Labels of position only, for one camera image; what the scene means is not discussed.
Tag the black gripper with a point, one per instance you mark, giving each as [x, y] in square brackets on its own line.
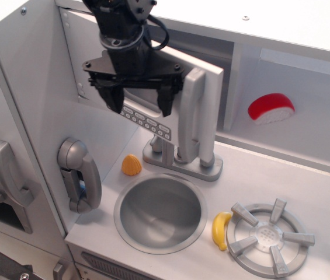
[148, 68]

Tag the white microwave door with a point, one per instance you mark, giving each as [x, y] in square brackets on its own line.
[190, 127]

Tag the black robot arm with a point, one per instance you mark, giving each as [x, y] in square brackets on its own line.
[123, 25]

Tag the yellow toy seashell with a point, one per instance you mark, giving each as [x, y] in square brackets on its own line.
[131, 165]

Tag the grey toy faucet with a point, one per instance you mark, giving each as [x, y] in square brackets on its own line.
[163, 154]

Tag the grey toy telephone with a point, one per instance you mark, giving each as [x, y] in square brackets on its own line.
[81, 176]

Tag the round metal sink bowl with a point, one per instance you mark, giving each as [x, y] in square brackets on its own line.
[160, 213]

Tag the red white toy sushi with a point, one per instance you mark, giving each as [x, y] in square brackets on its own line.
[271, 108]

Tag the yellow toy banana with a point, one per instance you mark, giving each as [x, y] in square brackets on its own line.
[218, 230]

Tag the grey ice dispenser panel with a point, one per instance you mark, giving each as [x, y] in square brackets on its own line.
[13, 214]

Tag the grey toy stove burner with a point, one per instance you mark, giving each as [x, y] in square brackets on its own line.
[267, 240]

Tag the grey fridge door handle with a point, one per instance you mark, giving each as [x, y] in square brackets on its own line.
[8, 173]

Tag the grey oven handle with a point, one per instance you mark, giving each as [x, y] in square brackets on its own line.
[58, 271]

